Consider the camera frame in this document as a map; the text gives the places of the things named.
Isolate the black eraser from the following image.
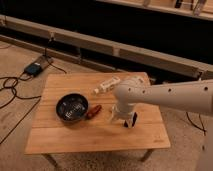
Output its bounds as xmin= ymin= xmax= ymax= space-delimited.
xmin=124 ymin=121 xmax=129 ymax=128

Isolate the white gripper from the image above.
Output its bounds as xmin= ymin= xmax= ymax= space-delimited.
xmin=111 ymin=103 xmax=137 ymax=127

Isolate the long wooden bench rail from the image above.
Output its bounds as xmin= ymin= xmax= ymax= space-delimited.
xmin=0 ymin=14 xmax=213 ymax=77

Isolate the black cable on floor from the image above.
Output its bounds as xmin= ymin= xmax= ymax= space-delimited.
xmin=0 ymin=73 xmax=43 ymax=145

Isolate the wooden table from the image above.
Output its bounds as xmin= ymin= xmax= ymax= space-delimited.
xmin=24 ymin=71 xmax=172 ymax=155

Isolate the black round pan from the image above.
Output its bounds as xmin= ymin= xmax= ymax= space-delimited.
xmin=56 ymin=93 xmax=89 ymax=122

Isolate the black power adapter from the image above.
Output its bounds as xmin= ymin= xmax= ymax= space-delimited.
xmin=24 ymin=63 xmax=42 ymax=77

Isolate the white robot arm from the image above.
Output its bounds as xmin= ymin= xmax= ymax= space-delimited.
xmin=111 ymin=76 xmax=213 ymax=126

